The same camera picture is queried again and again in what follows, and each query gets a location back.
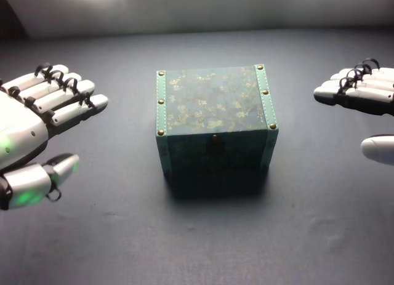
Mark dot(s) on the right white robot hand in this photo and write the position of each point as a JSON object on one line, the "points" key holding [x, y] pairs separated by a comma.
{"points": [[363, 95]]}

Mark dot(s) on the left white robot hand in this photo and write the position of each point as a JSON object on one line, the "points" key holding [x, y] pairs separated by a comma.
{"points": [[21, 125]]}

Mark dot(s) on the teal floral trunk box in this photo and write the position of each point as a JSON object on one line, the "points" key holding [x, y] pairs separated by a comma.
{"points": [[215, 118]]}

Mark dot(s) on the grey table cloth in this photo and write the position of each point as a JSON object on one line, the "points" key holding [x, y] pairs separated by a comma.
{"points": [[197, 235]]}

